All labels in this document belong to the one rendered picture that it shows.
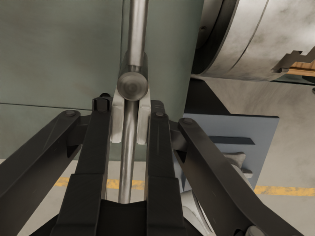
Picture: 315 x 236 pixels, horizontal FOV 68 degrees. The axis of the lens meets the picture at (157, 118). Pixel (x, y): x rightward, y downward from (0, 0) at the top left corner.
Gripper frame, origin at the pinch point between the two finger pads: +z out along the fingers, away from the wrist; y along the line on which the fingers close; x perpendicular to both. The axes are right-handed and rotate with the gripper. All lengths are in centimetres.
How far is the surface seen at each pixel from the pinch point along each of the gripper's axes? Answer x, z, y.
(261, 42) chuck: 4.7, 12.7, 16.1
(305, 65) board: -4, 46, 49
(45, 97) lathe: -3.9, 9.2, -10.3
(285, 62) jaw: 2.1, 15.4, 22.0
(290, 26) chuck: 7.0, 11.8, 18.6
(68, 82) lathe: -1.7, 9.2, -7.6
